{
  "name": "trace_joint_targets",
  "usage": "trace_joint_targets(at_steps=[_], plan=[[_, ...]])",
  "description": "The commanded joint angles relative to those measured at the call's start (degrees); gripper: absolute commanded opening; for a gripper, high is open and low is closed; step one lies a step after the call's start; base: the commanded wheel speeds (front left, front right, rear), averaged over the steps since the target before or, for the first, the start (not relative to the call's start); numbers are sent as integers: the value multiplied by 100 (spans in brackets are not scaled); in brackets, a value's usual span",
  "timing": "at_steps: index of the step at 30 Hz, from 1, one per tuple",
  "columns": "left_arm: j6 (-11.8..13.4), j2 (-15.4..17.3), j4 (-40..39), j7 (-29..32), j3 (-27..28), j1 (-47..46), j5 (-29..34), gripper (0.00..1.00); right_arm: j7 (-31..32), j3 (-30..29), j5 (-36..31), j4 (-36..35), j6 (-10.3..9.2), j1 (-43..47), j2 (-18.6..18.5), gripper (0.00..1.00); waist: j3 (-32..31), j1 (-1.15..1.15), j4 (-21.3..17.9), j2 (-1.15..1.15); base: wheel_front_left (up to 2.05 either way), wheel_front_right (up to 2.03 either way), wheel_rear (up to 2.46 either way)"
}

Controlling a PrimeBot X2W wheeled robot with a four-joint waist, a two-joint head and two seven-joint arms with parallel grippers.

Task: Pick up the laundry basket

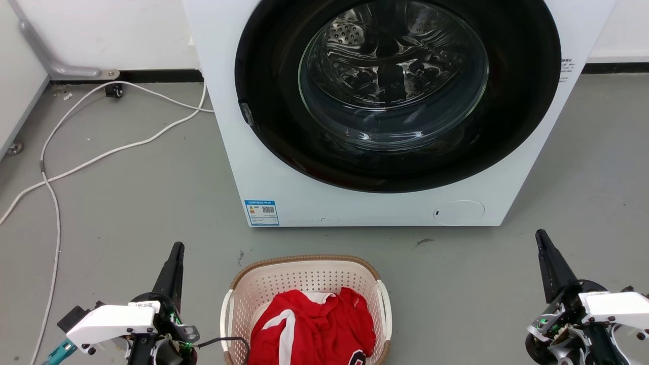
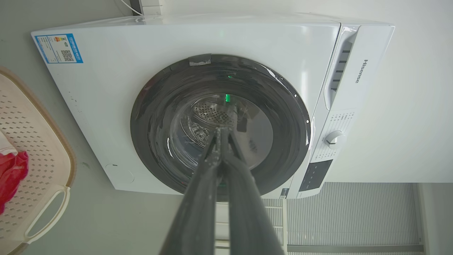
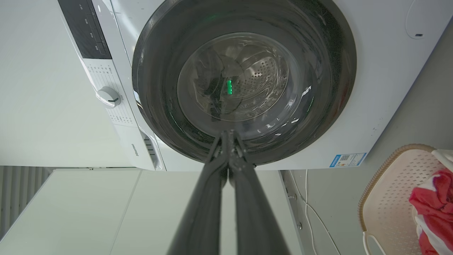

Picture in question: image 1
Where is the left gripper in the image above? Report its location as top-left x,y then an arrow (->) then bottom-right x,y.
66,242 -> 200,365

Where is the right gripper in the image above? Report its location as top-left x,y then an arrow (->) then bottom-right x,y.
525,229 -> 649,365

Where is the beige perforated laundry basket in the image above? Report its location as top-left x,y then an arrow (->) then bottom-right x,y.
220,254 -> 392,365

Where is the blue energy label sticker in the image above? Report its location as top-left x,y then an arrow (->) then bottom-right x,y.
244,200 -> 280,227

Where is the round white filter cover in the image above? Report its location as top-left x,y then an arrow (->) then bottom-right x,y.
433,200 -> 486,226

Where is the white front-load washing machine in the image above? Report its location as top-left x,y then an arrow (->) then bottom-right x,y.
182,0 -> 618,228

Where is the red and white garment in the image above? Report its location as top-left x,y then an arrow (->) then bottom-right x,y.
247,287 -> 377,365

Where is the black round washer door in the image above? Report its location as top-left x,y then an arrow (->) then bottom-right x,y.
235,0 -> 562,194

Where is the grey floor pipe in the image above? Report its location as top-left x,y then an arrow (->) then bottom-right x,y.
9,0 -> 121,80

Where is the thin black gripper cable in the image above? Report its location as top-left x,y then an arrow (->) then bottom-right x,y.
197,337 -> 251,365

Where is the white hose cable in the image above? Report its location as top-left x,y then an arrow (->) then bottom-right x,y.
29,81 -> 215,365

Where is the teal cable connector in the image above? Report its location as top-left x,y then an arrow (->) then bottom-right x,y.
42,340 -> 78,365

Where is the white power cable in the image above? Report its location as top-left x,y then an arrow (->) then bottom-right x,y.
0,81 -> 207,226

